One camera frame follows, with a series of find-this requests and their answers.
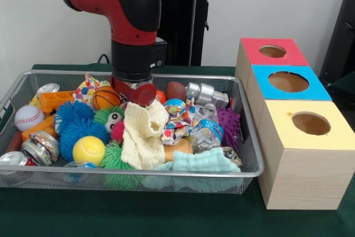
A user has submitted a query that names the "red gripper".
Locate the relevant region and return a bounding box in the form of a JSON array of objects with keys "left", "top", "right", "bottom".
[{"left": 110, "top": 77, "right": 158, "bottom": 107}]

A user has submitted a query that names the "orange toy basketball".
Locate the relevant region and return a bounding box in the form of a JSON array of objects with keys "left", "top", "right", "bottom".
[{"left": 91, "top": 86, "right": 123, "bottom": 110}]

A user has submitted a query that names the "cream waffle cloth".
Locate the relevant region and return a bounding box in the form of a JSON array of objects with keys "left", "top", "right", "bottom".
[{"left": 121, "top": 100, "right": 169, "bottom": 170}]

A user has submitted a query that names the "shallow clear mesh bin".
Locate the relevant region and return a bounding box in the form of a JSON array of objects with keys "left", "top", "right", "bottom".
[{"left": 0, "top": 69, "right": 264, "bottom": 195}]

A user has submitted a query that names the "wooden box with three holes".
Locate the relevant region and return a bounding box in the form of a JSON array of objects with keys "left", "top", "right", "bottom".
[{"left": 234, "top": 37, "right": 355, "bottom": 210}]

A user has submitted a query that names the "silver plastic toy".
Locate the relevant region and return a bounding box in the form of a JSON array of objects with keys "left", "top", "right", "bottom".
[{"left": 185, "top": 82, "right": 231, "bottom": 109}]

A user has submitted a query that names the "blue spiky puffer ball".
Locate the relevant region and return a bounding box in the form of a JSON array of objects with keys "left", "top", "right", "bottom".
[{"left": 54, "top": 100, "right": 97, "bottom": 130}]

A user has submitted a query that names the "crushed clear water bottle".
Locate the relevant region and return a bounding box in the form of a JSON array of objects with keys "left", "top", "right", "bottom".
[{"left": 190, "top": 103, "right": 225, "bottom": 153}]

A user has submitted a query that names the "yellow tennis ball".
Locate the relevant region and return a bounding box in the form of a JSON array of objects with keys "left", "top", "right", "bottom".
[{"left": 72, "top": 136, "right": 107, "bottom": 166}]

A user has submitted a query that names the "mint green waffle cloth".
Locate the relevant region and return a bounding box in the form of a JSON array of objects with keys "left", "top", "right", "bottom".
[{"left": 154, "top": 147, "right": 241, "bottom": 173}]

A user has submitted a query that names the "purple spiky ball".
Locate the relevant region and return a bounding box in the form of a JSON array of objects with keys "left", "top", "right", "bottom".
[{"left": 216, "top": 107, "right": 241, "bottom": 150}]

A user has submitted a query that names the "white toy baseball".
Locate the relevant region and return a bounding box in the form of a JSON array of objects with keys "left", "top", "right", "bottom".
[{"left": 14, "top": 105, "right": 45, "bottom": 132}]

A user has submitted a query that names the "green cloth side table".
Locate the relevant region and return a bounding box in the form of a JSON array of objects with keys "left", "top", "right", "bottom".
[{"left": 329, "top": 69, "right": 355, "bottom": 102}]

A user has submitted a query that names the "black office chair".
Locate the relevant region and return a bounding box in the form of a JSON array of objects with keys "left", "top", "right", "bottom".
[{"left": 318, "top": 0, "right": 355, "bottom": 88}]

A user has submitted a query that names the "black cable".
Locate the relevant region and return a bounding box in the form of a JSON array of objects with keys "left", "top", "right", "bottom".
[{"left": 96, "top": 53, "right": 111, "bottom": 65}]

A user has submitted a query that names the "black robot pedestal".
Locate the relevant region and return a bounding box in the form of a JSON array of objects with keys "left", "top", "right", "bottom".
[{"left": 155, "top": 0, "right": 222, "bottom": 67}]

